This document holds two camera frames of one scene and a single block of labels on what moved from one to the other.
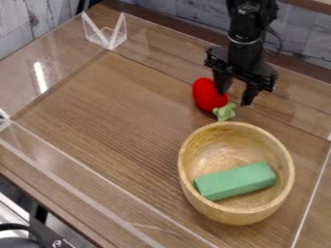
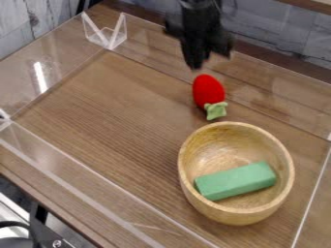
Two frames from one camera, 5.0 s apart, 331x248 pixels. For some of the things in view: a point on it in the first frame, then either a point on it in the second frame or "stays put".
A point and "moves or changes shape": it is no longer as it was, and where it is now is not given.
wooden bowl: (226, 146) stays put
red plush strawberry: (210, 100) moves or changes shape
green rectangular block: (237, 181) stays put
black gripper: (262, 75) -> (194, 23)
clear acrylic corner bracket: (106, 37) stays put
